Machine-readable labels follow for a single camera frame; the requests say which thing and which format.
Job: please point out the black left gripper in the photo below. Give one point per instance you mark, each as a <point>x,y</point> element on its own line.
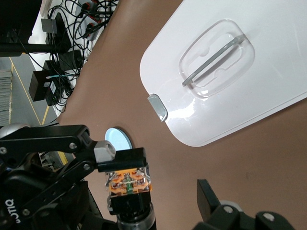
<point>9,191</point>

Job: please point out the light blue round plate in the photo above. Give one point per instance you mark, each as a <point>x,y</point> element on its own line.
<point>117,139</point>

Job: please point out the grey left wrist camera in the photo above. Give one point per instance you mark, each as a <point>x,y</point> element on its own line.
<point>14,128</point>

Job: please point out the black horizontal pole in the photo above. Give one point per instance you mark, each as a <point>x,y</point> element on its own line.
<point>24,49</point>

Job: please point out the stack of grey panels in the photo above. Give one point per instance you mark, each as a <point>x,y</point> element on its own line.
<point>5,95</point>

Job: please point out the small grey adapter box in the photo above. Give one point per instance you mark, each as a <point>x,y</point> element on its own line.
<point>49,26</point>

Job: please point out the black power supply brick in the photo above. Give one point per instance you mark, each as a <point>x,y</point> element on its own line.
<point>39,83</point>

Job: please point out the white lidded storage box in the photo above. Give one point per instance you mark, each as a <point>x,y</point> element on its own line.
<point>251,107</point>

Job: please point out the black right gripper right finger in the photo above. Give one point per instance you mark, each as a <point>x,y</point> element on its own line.
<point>206,201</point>

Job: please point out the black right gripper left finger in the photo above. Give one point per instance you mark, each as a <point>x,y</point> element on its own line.
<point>80,198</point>

